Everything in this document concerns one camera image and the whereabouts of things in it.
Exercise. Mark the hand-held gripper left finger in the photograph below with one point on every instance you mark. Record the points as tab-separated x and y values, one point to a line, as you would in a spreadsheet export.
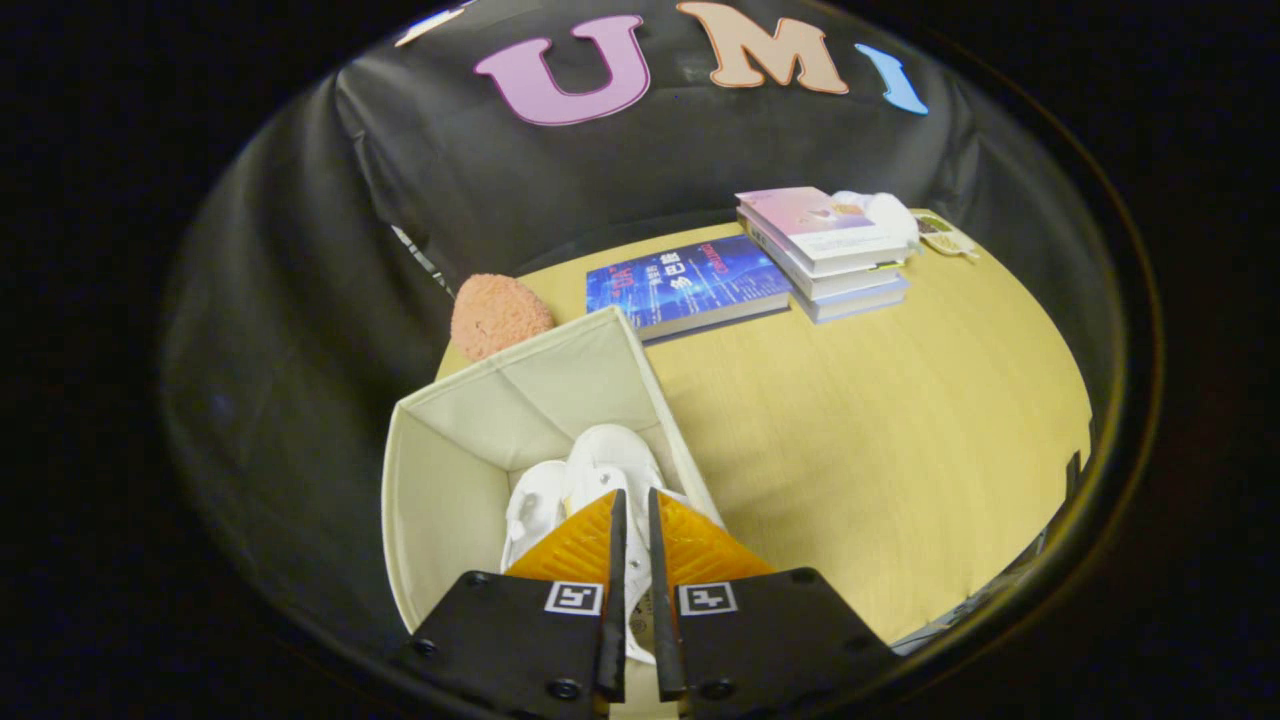
613	600

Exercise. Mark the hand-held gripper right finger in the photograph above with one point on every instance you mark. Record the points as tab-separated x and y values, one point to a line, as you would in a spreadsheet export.
661	600

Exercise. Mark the white shoe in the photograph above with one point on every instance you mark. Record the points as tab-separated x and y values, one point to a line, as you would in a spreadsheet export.
530	510
615	460

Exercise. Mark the cream fabric storage box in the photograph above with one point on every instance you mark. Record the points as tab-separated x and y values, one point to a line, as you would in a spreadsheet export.
450	470

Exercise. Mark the pink round sponge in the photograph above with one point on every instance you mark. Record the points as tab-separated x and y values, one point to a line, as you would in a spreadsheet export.
498	318

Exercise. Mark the blue book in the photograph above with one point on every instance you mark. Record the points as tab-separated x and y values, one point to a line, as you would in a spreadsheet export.
690	280

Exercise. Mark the white book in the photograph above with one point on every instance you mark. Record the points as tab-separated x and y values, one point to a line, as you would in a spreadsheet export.
860	302
850	283

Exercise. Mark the pink cover book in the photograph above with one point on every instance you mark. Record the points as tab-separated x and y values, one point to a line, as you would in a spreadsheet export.
810	220

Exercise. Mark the black backdrop cloth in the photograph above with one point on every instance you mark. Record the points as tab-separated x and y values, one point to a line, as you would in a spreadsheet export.
300	300

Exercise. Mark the white soft object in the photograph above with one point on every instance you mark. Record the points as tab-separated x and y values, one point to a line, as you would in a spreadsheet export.
885	212

